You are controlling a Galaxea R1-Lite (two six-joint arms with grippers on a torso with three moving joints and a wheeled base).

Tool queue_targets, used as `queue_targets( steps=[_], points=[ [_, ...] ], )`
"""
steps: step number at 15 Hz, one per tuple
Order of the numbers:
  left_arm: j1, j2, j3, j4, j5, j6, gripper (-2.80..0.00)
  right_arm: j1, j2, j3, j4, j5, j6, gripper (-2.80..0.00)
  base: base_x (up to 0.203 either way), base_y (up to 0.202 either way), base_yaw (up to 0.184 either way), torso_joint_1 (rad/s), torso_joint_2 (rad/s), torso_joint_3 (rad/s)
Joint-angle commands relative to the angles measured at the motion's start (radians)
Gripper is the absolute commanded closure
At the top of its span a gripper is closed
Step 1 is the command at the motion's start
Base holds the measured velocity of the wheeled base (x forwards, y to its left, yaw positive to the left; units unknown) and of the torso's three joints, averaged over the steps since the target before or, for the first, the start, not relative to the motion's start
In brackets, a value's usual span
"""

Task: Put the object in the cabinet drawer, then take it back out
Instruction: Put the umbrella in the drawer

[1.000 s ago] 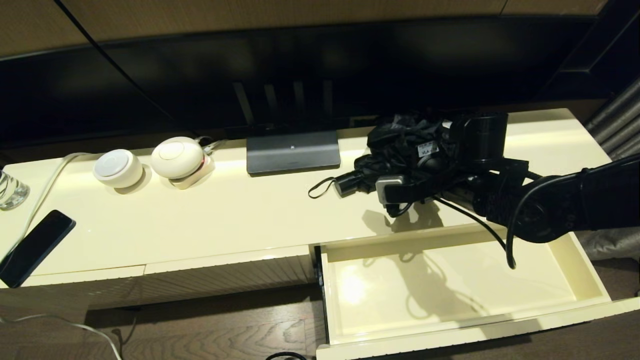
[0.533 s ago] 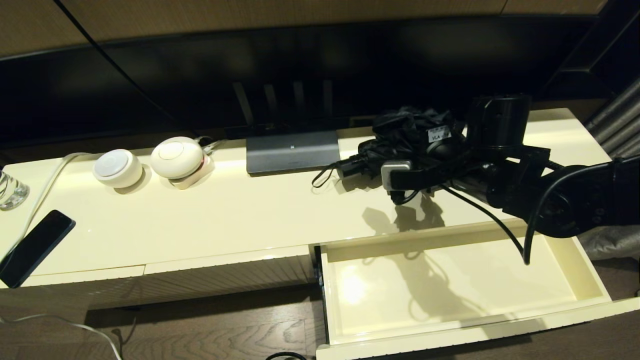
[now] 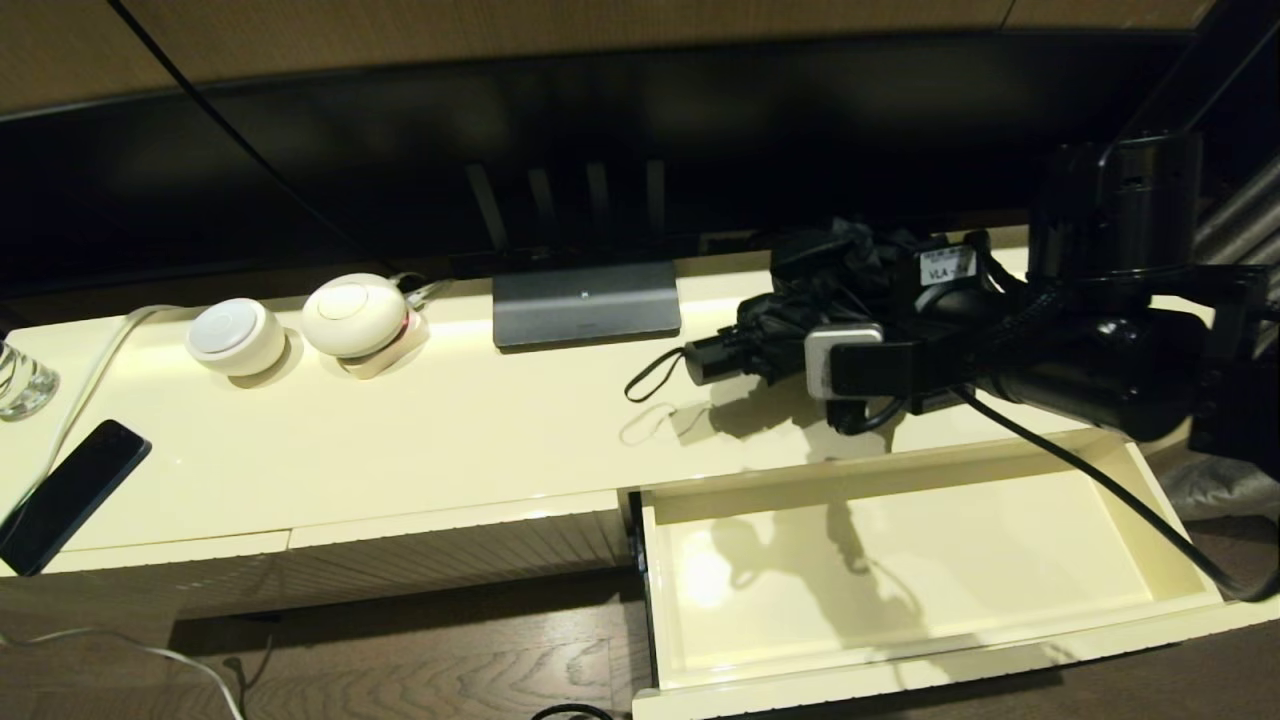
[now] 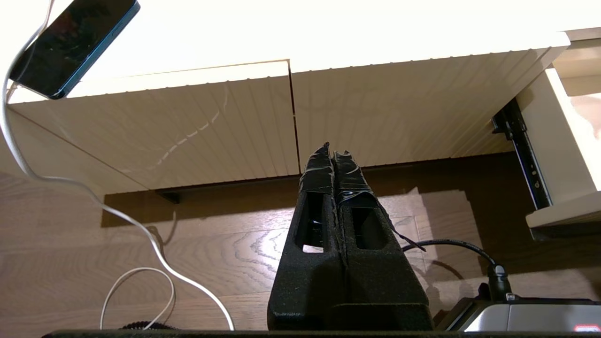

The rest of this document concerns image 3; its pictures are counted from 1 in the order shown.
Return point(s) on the white ribbed cabinet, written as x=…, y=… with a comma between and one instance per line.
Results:
x=400, y=440

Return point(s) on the grey pleated curtain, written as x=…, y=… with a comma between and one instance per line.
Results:
x=1225, y=490

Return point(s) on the grey television base plate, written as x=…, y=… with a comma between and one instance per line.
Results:
x=585, y=315

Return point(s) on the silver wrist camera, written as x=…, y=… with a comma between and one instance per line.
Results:
x=820, y=360

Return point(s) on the small white round speaker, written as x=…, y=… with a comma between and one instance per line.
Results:
x=236, y=338

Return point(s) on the black smartphone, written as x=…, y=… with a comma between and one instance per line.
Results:
x=72, y=495

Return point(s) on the cream ribbed drawer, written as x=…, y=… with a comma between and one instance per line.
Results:
x=900, y=570

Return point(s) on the black wall frame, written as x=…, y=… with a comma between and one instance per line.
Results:
x=1240, y=60

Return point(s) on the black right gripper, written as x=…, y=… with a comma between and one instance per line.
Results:
x=948, y=266

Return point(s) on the black flat television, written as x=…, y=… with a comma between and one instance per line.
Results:
x=700, y=130

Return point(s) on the black umbrella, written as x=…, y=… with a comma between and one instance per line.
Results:
x=770, y=335

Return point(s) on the large white round speaker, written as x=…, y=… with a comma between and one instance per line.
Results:
x=352, y=316

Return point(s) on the clear drinking glass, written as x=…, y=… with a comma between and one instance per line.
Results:
x=22, y=385

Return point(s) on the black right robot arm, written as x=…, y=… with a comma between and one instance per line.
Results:
x=1110, y=370

